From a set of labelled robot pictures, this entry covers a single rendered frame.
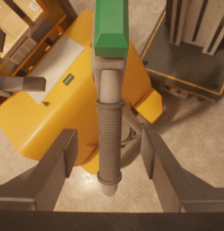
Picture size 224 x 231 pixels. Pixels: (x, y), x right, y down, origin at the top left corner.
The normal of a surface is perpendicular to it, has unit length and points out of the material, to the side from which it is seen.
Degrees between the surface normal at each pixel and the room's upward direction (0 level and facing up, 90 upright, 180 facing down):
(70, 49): 0
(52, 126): 45
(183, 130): 0
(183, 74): 0
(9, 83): 16
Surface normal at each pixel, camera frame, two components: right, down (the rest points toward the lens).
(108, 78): -0.26, 0.22
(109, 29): 0.01, -0.22
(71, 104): 0.30, 0.30
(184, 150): -0.26, -0.21
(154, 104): 0.01, 0.04
